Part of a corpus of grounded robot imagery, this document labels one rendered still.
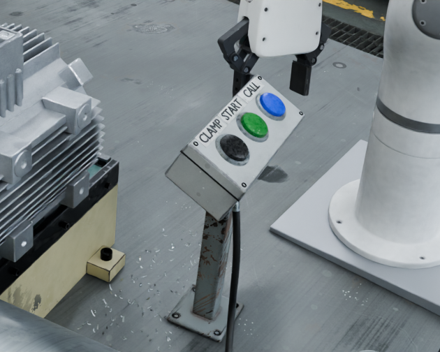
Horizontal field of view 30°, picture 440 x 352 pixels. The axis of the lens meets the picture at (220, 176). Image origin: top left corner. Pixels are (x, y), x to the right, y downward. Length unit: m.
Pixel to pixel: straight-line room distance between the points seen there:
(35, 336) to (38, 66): 0.43
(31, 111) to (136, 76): 0.66
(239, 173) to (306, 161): 0.53
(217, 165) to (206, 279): 0.21
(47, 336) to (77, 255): 0.52
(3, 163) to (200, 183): 0.18
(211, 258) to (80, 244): 0.16
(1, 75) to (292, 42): 0.38
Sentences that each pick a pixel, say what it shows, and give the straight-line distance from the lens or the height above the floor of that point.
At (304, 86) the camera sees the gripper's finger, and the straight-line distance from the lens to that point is 1.04.
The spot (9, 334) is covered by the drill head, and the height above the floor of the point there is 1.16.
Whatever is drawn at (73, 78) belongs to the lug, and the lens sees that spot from 0.83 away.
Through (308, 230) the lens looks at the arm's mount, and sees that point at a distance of 1.10.
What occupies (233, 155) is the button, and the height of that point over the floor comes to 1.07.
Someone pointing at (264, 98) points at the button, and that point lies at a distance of 0.83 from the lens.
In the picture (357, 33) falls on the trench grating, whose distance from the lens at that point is 3.84.
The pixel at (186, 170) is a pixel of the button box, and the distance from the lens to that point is 0.75.
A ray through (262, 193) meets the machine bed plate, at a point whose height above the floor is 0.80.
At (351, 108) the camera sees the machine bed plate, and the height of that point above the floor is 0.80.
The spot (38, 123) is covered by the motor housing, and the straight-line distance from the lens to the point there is 0.78.
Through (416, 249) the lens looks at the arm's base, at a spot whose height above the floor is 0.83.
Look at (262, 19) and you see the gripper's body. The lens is 0.95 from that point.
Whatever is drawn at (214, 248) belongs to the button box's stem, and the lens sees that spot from 0.88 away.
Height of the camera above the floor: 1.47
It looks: 34 degrees down
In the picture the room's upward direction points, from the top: 8 degrees clockwise
